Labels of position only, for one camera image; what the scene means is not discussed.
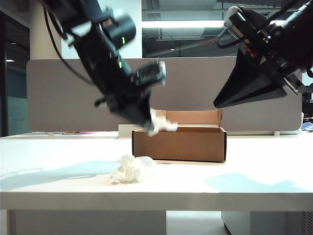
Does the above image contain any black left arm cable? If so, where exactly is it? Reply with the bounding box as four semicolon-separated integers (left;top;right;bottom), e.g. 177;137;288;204
42;0;99;87

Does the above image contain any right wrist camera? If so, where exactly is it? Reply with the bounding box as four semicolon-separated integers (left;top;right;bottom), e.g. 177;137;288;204
224;6;255;38

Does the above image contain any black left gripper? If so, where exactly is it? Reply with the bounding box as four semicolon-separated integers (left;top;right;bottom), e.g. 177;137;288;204
94;80;154;130

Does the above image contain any black monitor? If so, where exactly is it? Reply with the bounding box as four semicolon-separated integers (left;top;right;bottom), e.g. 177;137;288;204
302;89;313;104

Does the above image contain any brown cardboard box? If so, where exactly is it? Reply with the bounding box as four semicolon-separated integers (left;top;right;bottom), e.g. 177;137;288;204
132;109;228;163

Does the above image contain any grey fabric desk partition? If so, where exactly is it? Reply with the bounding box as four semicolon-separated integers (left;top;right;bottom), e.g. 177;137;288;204
26;57;304;135

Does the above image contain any long ceiling light strip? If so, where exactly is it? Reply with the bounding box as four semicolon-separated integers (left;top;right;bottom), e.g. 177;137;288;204
141;20;230;29

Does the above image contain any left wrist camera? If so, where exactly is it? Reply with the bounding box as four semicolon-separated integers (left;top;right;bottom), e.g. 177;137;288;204
133;60;168;87

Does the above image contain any white desk side panel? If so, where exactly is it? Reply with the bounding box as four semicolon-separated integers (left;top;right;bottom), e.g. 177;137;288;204
7;210;168;235

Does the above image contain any black right camera cable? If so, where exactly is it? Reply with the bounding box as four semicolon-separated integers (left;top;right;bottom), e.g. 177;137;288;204
216;28;240;49

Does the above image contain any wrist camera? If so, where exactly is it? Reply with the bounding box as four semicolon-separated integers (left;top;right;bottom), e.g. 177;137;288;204
224;6;255;38
133;60;168;87

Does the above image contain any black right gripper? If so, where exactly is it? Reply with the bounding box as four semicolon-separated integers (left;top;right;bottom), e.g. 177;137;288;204
213;23;306;109

